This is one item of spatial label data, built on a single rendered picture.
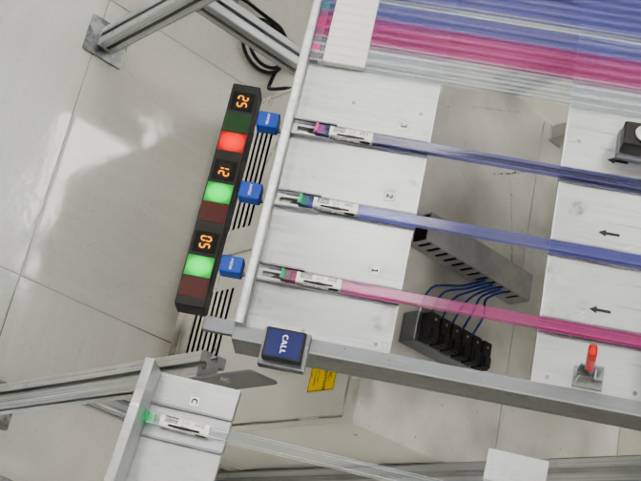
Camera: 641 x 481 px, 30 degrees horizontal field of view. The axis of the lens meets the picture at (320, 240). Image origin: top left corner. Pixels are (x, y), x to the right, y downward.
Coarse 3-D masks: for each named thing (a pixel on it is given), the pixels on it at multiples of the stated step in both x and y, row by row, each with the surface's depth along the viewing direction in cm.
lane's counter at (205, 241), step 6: (198, 234) 161; (204, 234) 161; (210, 234) 161; (216, 234) 161; (198, 240) 160; (204, 240) 160; (210, 240) 160; (216, 240) 160; (192, 246) 160; (198, 246) 160; (204, 246) 160; (210, 246) 160; (216, 246) 160; (204, 252) 160; (210, 252) 160
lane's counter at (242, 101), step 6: (234, 96) 169; (240, 96) 169; (246, 96) 169; (252, 96) 169; (234, 102) 169; (240, 102) 169; (246, 102) 169; (252, 102) 169; (234, 108) 168; (240, 108) 168; (246, 108) 168; (252, 108) 168
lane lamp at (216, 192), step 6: (210, 186) 163; (216, 186) 163; (222, 186) 163; (228, 186) 163; (210, 192) 163; (216, 192) 163; (222, 192) 163; (228, 192) 163; (204, 198) 163; (210, 198) 163; (216, 198) 163; (222, 198) 163; (228, 198) 163
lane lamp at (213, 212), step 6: (204, 204) 162; (210, 204) 162; (216, 204) 162; (222, 204) 162; (204, 210) 162; (210, 210) 162; (216, 210) 162; (222, 210) 162; (198, 216) 162; (204, 216) 162; (210, 216) 162; (216, 216) 162; (222, 216) 162; (216, 222) 161; (222, 222) 161
